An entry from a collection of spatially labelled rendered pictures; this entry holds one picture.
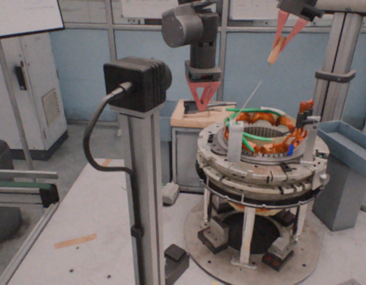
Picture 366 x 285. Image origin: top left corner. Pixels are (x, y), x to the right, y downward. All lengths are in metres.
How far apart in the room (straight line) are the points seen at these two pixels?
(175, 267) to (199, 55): 0.51
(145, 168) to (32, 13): 1.30
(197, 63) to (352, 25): 0.62
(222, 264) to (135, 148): 0.62
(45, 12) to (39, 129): 1.55
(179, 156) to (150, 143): 0.77
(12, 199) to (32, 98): 1.59
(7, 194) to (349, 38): 1.31
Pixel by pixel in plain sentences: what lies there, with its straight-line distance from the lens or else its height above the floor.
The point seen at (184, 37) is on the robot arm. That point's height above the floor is 1.37.
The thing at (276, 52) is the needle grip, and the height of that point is 1.32.
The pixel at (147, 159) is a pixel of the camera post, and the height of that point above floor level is 1.30.
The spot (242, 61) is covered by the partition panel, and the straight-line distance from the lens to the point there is 3.08.
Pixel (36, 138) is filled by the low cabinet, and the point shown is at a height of 0.22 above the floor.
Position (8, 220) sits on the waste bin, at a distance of 2.30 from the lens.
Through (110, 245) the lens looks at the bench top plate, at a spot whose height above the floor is 0.78.
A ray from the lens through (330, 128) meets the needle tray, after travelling 1.12.
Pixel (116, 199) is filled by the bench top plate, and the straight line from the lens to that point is 1.16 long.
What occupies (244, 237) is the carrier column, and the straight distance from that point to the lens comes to 0.84.
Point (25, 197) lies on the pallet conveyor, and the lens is 1.38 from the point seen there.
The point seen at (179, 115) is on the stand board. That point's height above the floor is 1.06.
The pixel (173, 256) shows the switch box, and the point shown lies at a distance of 0.87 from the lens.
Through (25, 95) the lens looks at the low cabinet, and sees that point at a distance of 2.91.
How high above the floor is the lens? 1.47
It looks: 28 degrees down
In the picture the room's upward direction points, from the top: 1 degrees clockwise
